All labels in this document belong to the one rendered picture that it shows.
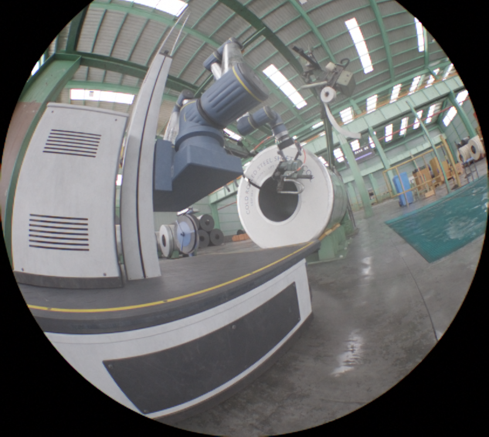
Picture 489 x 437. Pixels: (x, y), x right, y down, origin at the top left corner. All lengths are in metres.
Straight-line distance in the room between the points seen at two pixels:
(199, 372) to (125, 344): 0.14
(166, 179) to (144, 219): 0.19
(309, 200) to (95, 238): 1.50
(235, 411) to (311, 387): 0.19
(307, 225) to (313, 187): 0.35
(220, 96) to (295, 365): 0.96
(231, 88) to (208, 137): 0.23
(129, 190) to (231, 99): 0.50
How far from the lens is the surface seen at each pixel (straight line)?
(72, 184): 0.52
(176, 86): 3.97
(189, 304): 0.29
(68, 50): 4.31
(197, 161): 0.55
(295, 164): 1.44
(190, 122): 0.75
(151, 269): 0.58
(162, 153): 0.70
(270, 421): 0.49
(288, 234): 1.64
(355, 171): 6.16
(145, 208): 0.59
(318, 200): 1.50
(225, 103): 0.65
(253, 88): 0.62
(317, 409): 0.49
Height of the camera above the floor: 0.45
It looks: 16 degrees up
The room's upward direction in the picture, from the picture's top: 11 degrees counter-clockwise
